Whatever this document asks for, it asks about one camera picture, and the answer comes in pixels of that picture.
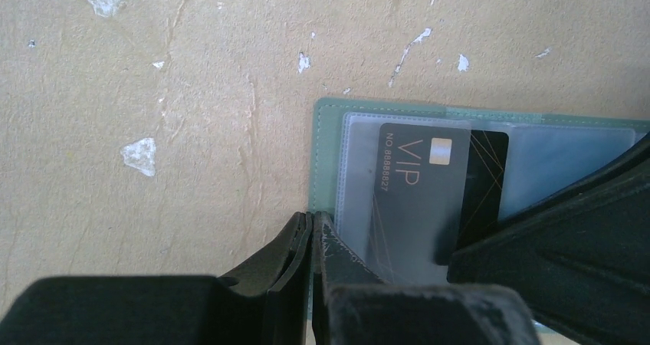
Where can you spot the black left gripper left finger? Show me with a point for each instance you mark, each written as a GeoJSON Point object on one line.
{"type": "Point", "coordinates": [261, 301]}

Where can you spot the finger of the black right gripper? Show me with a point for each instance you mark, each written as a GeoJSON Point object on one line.
{"type": "Point", "coordinates": [579, 259]}

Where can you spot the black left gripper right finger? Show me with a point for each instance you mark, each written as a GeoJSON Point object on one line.
{"type": "Point", "coordinates": [352, 305]}

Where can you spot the green card holder wallet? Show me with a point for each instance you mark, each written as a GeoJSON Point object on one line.
{"type": "Point", "coordinates": [543, 157]}

